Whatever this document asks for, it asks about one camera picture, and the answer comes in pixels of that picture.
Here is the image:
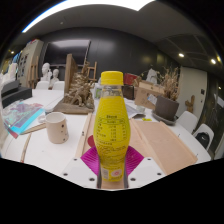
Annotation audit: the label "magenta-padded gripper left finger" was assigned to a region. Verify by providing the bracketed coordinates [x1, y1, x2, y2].
[61, 145, 102, 190]

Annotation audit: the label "white display shelf unit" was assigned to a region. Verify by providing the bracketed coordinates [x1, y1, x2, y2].
[16, 39, 45, 88]

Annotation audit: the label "dark pot with dried plant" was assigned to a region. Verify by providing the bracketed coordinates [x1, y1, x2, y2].
[153, 66, 183, 122]

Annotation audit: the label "small white plaster bust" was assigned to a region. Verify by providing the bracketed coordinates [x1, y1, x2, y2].
[49, 68, 61, 89]

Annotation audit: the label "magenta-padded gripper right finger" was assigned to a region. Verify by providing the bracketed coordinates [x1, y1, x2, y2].
[123, 145, 167, 190]

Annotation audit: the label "beige speckled mug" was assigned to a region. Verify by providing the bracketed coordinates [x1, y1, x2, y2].
[38, 111, 70, 145]

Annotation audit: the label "black flat boxes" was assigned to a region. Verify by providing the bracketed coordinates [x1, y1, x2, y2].
[1, 79, 33, 108]

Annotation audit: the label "red box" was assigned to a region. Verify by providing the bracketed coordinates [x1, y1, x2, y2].
[123, 72, 139, 86]

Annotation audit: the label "wooden easel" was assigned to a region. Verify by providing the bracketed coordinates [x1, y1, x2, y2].
[86, 60, 99, 83]

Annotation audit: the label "wooden sculpture on base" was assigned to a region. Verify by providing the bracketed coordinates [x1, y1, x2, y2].
[53, 53, 98, 115]

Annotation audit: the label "light wooden board with rails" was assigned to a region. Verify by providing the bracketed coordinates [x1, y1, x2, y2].
[74, 113, 198, 176]

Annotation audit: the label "large white plaster bust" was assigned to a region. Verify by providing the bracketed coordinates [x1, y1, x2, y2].
[40, 62, 52, 83]

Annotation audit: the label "white chair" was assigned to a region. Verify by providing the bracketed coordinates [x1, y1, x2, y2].
[35, 80, 50, 90]
[192, 123, 215, 151]
[51, 80, 66, 91]
[176, 110, 199, 135]

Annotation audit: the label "grey plant saucer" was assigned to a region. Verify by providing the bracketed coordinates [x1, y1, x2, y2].
[151, 109, 178, 127]

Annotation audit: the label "printed paper sheets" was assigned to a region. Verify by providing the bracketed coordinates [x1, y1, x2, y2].
[124, 99, 146, 120]

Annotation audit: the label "cardboard box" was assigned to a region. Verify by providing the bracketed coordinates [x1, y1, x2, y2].
[134, 80, 165, 110]

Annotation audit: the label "curved thin wooden strip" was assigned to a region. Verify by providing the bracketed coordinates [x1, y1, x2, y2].
[20, 132, 33, 164]

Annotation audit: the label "yellow drink bottle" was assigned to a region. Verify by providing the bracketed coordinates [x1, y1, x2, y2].
[93, 70, 132, 183]

